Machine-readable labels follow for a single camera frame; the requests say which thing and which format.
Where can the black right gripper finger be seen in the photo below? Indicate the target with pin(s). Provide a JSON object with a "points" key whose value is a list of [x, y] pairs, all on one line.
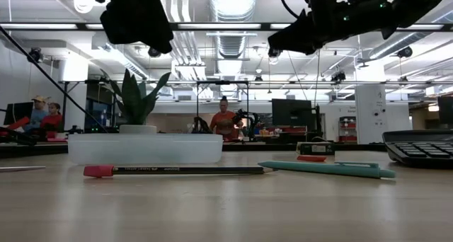
{"points": [[293, 37]]}

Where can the orange-red eraser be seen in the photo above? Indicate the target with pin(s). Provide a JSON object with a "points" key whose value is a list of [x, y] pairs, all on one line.
{"points": [[311, 158]]}

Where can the teal pen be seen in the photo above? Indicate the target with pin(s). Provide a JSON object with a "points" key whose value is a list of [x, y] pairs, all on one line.
{"points": [[318, 168]]}

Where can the black pencil pink eraser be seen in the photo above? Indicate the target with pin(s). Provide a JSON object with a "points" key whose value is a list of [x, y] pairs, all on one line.
{"points": [[177, 170]]}

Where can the yellow pencil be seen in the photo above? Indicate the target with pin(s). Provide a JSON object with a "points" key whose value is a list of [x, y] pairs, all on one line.
{"points": [[21, 168]]}

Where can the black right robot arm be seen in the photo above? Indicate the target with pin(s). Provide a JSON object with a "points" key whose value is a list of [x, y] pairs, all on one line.
{"points": [[424, 5]]}

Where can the black background robot arm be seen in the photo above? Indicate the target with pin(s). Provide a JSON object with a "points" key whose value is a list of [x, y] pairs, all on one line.
{"points": [[251, 123], [201, 127]]}

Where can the black ceiling spotlight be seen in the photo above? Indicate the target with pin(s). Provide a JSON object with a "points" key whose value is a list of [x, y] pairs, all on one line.
{"points": [[154, 52], [35, 55], [405, 52], [339, 76]]}

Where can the green plant white pot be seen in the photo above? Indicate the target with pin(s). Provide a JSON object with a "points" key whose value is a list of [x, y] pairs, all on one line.
{"points": [[132, 100]]}

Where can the white pillar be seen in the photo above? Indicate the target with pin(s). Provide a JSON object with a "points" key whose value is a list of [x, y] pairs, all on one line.
{"points": [[369, 114]]}

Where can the red storage shelf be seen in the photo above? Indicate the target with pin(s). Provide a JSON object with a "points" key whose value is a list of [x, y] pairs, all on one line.
{"points": [[347, 128]]}

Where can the person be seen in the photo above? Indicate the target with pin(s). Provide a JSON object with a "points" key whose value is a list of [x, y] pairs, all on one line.
{"points": [[53, 121], [38, 116], [224, 123]]}

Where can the clear pencil box teal lid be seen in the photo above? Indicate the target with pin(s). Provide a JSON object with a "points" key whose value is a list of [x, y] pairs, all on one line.
{"points": [[141, 150]]}

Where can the black monitor red streak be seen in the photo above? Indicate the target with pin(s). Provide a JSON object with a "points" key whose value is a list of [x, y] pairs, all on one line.
{"points": [[17, 111]]}

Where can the black desk calculator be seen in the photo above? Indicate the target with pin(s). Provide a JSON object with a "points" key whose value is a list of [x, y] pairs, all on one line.
{"points": [[417, 153]]}

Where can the silver ventilation duct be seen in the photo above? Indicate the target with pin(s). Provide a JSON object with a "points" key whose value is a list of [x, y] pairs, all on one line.
{"points": [[231, 45]]}

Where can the black background rig frame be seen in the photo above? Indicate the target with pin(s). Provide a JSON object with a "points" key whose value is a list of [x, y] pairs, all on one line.
{"points": [[223, 82]]}

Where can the black aluminium rig frame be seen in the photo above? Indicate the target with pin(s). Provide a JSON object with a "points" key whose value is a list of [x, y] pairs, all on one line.
{"points": [[258, 147]]}

